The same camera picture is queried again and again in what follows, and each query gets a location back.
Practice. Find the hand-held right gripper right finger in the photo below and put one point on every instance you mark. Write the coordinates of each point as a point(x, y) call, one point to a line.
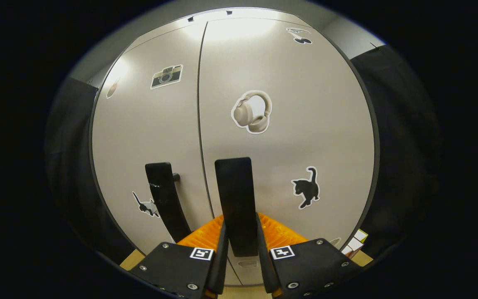
point(266, 265)

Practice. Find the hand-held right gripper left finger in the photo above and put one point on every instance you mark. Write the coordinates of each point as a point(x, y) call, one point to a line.
point(219, 265)

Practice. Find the headphone sticker shoe cabinet door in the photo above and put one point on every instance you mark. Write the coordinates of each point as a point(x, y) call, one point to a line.
point(305, 124)

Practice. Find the camera sticker shoe cabinet door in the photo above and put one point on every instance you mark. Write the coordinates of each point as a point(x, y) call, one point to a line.
point(147, 133)

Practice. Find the beige double-door shoe cabinet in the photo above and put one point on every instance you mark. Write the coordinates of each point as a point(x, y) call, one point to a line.
point(377, 141)

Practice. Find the beige cabinet drawer front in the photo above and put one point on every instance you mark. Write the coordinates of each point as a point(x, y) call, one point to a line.
point(210, 16)

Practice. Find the small colourful box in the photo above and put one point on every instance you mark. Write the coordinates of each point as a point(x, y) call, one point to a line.
point(357, 243)

